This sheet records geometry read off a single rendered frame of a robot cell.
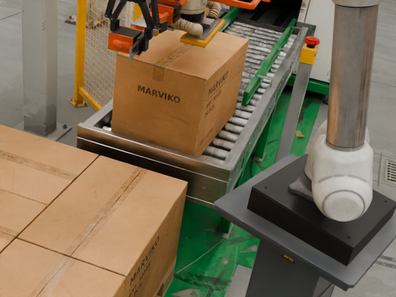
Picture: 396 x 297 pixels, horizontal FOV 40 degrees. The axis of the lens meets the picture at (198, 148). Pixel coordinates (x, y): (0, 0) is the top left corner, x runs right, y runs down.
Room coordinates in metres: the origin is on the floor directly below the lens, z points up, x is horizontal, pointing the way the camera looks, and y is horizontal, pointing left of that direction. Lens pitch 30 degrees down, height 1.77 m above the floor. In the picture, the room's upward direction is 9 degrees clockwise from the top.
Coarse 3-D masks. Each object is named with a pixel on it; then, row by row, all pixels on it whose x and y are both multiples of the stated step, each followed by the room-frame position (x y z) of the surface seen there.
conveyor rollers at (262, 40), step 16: (224, 32) 3.86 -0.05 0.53; (240, 32) 3.92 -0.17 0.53; (256, 32) 3.99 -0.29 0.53; (272, 32) 4.05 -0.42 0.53; (256, 48) 3.62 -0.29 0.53; (272, 48) 3.68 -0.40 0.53; (288, 48) 3.75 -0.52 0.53; (256, 64) 3.27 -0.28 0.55; (272, 64) 3.33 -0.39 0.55; (240, 96) 2.74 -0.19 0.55; (256, 96) 2.79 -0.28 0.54; (240, 112) 2.54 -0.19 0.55; (224, 128) 2.36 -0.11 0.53; (240, 128) 2.36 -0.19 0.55; (224, 144) 2.18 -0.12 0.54; (224, 160) 2.08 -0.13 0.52
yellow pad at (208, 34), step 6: (210, 18) 2.14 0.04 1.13; (216, 24) 2.14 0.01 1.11; (222, 24) 2.18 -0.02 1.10; (204, 30) 2.04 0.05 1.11; (210, 30) 2.05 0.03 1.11; (216, 30) 2.08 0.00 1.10; (186, 36) 1.95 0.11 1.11; (192, 36) 1.95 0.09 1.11; (204, 36) 1.97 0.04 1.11; (210, 36) 2.00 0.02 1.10; (186, 42) 1.92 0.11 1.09; (192, 42) 1.92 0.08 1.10; (198, 42) 1.91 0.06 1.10; (204, 42) 1.91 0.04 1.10
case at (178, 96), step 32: (128, 64) 2.04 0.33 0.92; (160, 64) 2.02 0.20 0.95; (192, 64) 2.08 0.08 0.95; (224, 64) 2.16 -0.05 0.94; (128, 96) 2.04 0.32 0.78; (160, 96) 2.00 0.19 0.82; (192, 96) 1.96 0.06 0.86; (224, 96) 2.25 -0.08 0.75; (128, 128) 2.04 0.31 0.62; (160, 128) 2.00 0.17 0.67; (192, 128) 1.96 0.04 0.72
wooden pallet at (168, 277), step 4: (176, 256) 1.82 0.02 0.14; (172, 264) 1.77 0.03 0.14; (172, 268) 1.78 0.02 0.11; (168, 272) 1.72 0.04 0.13; (172, 272) 1.79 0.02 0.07; (164, 276) 1.68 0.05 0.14; (168, 276) 1.74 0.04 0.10; (172, 276) 1.80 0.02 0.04; (164, 280) 1.69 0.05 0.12; (168, 280) 1.74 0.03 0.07; (160, 284) 1.64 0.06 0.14; (164, 284) 1.70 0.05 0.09; (168, 284) 1.75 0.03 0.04; (160, 288) 1.69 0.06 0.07; (164, 288) 1.71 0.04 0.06; (156, 292) 1.59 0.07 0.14; (160, 292) 1.69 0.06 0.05; (164, 292) 1.72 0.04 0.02; (156, 296) 1.68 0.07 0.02; (160, 296) 1.69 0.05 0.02
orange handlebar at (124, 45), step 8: (184, 0) 2.00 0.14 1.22; (216, 0) 2.11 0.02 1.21; (224, 0) 2.10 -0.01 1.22; (232, 0) 2.10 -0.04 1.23; (256, 0) 2.16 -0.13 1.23; (248, 8) 2.09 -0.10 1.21; (160, 16) 1.73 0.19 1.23; (168, 16) 1.79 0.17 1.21; (120, 48) 1.45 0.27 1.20; (128, 48) 1.46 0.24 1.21
